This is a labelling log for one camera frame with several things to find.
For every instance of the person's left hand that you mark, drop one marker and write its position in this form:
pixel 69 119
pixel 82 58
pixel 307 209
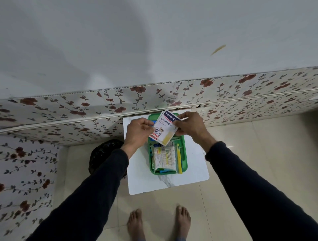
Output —
pixel 136 132

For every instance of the person's right hand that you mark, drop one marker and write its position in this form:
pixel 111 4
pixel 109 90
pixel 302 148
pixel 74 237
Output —
pixel 193 126

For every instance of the person's right thumb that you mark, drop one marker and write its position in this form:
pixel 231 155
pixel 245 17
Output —
pixel 178 126

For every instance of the person's left thumb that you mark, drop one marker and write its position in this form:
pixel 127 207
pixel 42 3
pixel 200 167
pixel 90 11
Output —
pixel 148 129

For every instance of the white bandage box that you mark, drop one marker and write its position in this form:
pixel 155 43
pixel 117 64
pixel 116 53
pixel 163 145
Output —
pixel 164 129

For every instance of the person's right forearm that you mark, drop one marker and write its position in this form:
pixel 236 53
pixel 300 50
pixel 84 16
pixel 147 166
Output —
pixel 258 198

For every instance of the person's left forearm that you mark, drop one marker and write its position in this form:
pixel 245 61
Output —
pixel 87 196

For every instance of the small blue packet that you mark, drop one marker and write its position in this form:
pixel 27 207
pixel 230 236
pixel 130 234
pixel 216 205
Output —
pixel 153 123

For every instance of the green plastic tray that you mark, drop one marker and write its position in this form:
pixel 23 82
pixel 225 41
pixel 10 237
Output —
pixel 183 154

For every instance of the yellow tube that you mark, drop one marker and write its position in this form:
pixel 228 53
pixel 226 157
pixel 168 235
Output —
pixel 178 159

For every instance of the clear cotton swab packet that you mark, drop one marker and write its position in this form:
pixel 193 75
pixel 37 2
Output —
pixel 164 159

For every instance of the blue plastic item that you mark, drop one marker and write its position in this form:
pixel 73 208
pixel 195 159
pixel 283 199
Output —
pixel 166 171

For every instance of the black trash bag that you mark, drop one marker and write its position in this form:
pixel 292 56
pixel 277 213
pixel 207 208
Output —
pixel 104 154

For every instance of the person's right foot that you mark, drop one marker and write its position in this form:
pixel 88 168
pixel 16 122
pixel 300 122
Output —
pixel 182 222

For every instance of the person's foot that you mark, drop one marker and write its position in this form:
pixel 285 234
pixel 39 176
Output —
pixel 182 222
pixel 136 224

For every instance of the person's left foot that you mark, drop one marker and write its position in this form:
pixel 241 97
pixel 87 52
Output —
pixel 136 224

